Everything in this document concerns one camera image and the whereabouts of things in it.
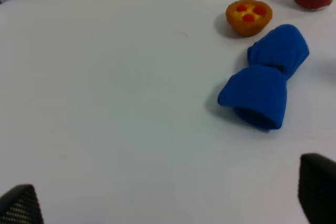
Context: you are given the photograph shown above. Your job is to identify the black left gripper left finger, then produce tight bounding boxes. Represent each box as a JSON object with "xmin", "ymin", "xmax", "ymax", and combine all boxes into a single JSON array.
[{"xmin": 0, "ymin": 184, "xmax": 44, "ymax": 224}]

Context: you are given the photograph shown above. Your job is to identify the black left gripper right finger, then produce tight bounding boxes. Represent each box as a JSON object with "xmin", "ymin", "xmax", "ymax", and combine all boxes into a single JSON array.
[{"xmin": 298, "ymin": 153, "xmax": 335, "ymax": 224}]

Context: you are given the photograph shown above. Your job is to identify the orange fruit tart toy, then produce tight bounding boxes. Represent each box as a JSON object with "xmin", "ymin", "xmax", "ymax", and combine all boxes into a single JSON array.
[{"xmin": 226, "ymin": 0, "xmax": 273, "ymax": 37}]

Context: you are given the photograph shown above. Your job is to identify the rolled blue cloth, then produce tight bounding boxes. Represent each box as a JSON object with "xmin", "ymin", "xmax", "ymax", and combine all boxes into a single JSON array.
[{"xmin": 217, "ymin": 24, "xmax": 309, "ymax": 131}]

